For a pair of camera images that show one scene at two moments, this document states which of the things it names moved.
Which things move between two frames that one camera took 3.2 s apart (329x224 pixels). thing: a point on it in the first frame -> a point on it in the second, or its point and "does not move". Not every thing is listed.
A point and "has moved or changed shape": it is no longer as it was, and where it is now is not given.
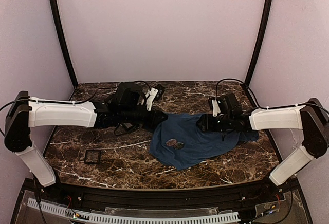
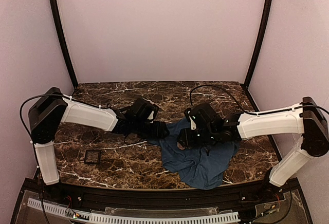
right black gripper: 209,122 -> 185,136
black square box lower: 92,156 does not move
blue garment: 177,142 has moved or changed shape
